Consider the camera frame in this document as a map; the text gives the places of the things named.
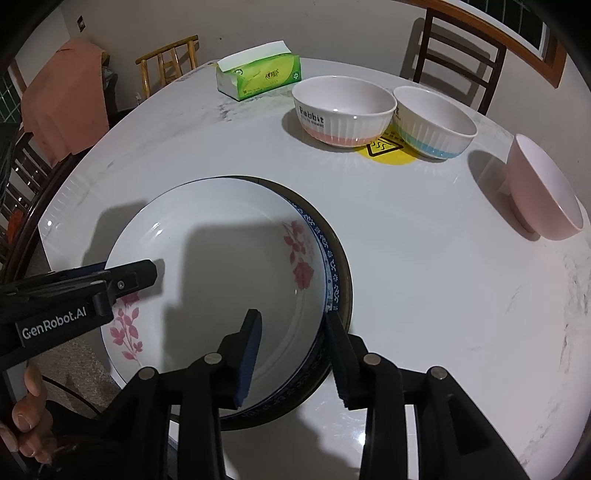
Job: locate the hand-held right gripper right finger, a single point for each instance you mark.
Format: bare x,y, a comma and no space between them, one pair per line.
344,369

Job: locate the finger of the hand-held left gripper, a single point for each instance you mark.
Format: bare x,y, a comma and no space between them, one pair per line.
129,277

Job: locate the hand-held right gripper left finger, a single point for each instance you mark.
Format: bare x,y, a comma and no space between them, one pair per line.
251,355

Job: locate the large blue floral plate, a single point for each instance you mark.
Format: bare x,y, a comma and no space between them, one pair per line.
340,288

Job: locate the white plate with pink flowers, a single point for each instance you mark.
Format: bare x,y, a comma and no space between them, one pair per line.
221,258

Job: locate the small blue floral plate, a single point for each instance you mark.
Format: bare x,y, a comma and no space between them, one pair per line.
327,258

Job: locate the white ribbed bowl pink base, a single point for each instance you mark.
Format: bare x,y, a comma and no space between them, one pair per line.
341,129

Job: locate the white ribbed bowl blue band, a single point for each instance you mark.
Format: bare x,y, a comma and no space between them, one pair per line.
429,138

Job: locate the person's left hand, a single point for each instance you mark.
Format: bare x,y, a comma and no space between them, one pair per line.
37,415

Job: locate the dark wooden armchair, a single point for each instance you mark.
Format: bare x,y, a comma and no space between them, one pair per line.
27,170

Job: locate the orange cloth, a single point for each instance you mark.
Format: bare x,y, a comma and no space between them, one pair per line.
60,101

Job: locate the yellow round sticker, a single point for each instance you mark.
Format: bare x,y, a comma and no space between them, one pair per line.
388,154

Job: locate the bamboo chair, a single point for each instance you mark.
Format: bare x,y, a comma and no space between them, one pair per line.
168,48

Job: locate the green tissue box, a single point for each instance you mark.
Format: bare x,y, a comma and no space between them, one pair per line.
268,76

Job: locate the dark wooden chair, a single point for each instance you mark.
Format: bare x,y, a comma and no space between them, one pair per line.
461,30

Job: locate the dark wall switch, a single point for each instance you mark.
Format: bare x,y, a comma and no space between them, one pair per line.
80,24

